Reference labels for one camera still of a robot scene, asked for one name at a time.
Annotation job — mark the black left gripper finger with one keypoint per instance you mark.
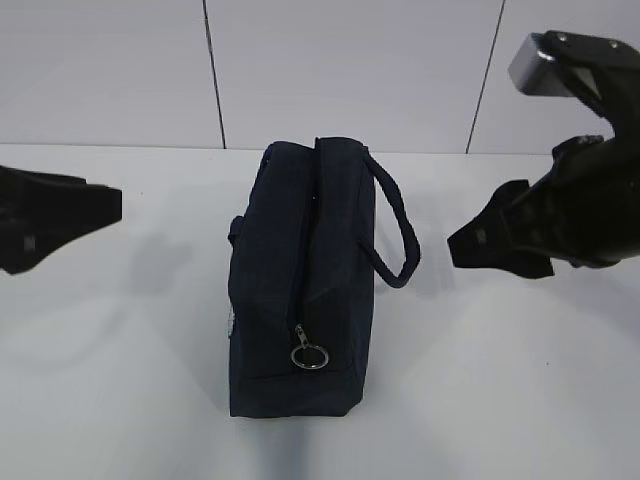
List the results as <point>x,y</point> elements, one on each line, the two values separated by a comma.
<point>42,212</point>

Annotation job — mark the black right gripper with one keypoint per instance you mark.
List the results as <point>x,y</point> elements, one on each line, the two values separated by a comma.
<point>585,210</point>

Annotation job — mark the navy blue lunch bag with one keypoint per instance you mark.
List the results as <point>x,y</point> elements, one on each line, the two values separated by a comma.
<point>322,224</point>

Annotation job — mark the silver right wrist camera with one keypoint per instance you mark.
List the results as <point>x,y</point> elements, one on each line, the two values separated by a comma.
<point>602,73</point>

